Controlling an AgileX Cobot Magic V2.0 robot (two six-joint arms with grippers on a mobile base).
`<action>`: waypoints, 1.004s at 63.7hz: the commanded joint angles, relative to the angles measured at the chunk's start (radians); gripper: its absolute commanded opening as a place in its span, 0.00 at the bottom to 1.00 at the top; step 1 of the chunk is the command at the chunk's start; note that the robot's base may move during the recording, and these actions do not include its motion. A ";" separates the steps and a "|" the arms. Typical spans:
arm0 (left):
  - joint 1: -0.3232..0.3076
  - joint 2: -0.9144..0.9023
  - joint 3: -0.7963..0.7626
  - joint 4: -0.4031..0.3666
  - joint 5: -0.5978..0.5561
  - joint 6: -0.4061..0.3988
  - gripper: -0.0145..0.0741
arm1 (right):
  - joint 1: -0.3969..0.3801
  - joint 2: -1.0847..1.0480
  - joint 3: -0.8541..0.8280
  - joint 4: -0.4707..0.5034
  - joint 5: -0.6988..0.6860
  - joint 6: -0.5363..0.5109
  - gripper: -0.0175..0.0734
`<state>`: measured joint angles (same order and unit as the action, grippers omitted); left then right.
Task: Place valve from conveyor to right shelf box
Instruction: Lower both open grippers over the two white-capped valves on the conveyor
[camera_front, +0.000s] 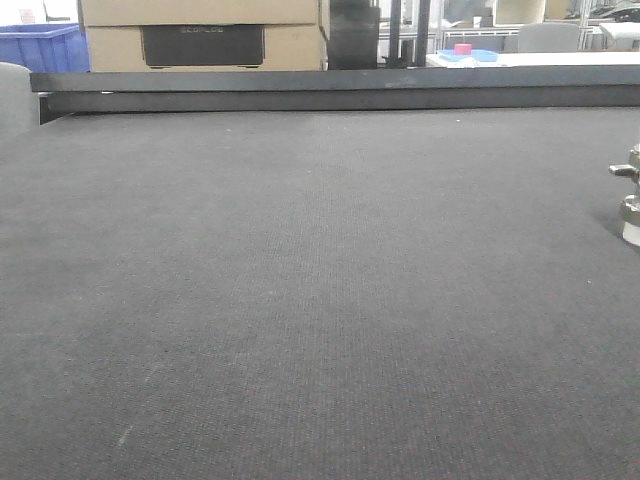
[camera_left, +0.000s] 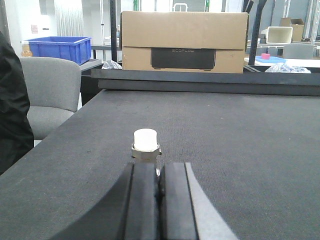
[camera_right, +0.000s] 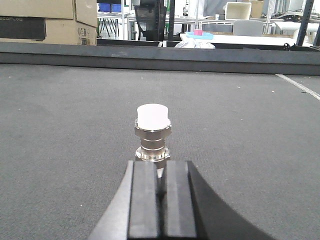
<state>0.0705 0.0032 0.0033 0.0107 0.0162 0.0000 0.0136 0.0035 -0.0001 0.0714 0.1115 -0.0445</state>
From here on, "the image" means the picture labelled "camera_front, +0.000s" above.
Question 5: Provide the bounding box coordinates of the grey office chair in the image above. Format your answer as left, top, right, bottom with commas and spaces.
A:
504, 22, 580, 53

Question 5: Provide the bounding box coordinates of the pink block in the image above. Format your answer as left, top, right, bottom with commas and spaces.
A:
453, 43, 473, 56

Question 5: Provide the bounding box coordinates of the black conveyor end rail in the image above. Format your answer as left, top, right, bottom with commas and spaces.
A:
30, 65, 639, 114

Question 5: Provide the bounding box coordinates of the lower cardboard box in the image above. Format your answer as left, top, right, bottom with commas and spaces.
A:
85, 25, 327, 73

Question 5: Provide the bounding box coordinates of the blue plastic crate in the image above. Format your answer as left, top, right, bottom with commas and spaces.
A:
1, 23, 90, 73

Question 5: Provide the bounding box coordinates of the white background table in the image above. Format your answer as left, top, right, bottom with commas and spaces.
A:
426, 51, 640, 68

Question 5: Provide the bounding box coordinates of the black stacked container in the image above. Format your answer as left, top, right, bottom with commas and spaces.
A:
328, 0, 380, 70

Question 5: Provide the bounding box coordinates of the blue tray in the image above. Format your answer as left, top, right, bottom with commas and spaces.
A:
437, 49, 499, 63

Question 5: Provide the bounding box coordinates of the dark conveyor belt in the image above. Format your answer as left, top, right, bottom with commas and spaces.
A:
1, 108, 639, 479

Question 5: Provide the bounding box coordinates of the grey chair back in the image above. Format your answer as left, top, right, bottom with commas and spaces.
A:
0, 62, 40, 141

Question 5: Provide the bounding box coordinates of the cardboard box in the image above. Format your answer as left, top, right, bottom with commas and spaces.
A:
85, 25, 327, 73
80, 0, 330, 27

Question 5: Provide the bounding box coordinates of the black vertical post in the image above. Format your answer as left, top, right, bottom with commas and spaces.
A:
414, 0, 431, 68

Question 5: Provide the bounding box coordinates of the upper cardboard box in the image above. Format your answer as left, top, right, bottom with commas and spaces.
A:
80, 0, 330, 27

